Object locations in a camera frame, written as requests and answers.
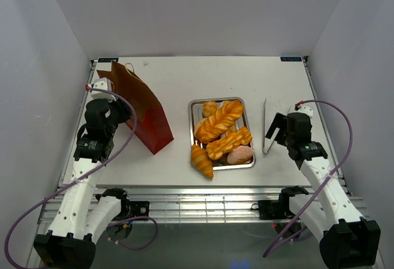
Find pale curved croissant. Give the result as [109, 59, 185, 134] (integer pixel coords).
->
[193, 118, 206, 137]

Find white toasted oval loaf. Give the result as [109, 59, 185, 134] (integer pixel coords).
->
[219, 100, 236, 138]

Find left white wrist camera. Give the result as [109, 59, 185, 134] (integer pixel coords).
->
[86, 78, 117, 102]

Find short twisted glazed bread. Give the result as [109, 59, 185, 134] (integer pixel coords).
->
[206, 127, 252, 161]

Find striped orange croissant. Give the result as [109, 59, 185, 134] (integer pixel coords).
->
[190, 145, 214, 180]

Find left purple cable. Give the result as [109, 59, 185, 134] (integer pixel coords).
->
[5, 87, 159, 268]

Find steel rectangular tray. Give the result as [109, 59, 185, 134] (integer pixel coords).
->
[188, 97, 256, 171]

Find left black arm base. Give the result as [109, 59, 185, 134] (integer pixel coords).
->
[118, 200, 150, 220]

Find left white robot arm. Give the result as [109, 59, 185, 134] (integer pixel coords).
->
[33, 98, 132, 268]

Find brown red paper bag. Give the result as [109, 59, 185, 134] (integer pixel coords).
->
[97, 62, 174, 155]

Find aluminium frame rail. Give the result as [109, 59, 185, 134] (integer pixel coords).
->
[38, 185, 370, 224]

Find long twisted glazed bread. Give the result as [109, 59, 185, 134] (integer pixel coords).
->
[196, 100, 244, 144]

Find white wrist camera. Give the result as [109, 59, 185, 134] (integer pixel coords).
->
[86, 78, 117, 102]
[294, 102, 314, 118]

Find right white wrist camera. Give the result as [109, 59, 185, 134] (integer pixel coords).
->
[294, 102, 314, 118]

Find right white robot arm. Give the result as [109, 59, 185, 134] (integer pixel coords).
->
[265, 112, 380, 268]

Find steel serving tongs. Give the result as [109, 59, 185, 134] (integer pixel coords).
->
[261, 98, 291, 156]

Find sugar coated pink donut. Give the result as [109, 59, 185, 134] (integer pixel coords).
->
[227, 145, 254, 165]

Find round golden bun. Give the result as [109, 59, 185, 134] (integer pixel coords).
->
[202, 101, 218, 118]

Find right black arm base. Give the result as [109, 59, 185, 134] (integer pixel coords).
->
[251, 199, 294, 220]

